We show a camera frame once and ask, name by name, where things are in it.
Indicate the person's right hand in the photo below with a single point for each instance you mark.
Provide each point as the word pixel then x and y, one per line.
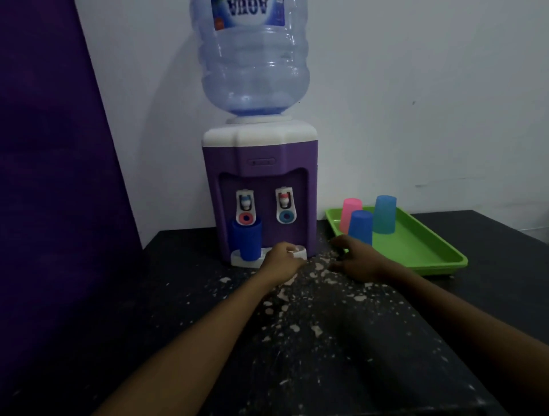
pixel 360 263

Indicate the person's left hand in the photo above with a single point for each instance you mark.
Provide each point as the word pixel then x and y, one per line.
pixel 279 263

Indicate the person's right thumb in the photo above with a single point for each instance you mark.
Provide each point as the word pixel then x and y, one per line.
pixel 336 266

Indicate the person's left fingers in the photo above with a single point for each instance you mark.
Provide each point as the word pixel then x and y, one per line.
pixel 296 250

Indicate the person's left forearm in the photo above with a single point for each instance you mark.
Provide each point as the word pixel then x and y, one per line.
pixel 188 351

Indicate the person's right forearm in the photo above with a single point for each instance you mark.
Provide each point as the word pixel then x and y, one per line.
pixel 467 330

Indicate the dark blue plastic cup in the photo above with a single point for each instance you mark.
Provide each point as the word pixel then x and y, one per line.
pixel 247 240

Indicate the pink plastic cup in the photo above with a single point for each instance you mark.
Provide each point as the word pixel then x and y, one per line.
pixel 349 212

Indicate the white drip tray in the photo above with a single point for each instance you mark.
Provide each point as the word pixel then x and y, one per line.
pixel 240 259

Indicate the teal plastic cup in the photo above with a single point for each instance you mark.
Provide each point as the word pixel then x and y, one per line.
pixel 384 214

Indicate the purple white water dispenser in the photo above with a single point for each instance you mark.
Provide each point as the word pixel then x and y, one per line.
pixel 261 188

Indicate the green plastic tray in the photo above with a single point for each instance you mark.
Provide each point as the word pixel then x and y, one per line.
pixel 422 246

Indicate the clear blue water gallon bottle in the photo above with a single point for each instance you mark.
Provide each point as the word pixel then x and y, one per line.
pixel 253 55

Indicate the purple panel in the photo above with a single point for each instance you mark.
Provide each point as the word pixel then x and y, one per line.
pixel 55 171

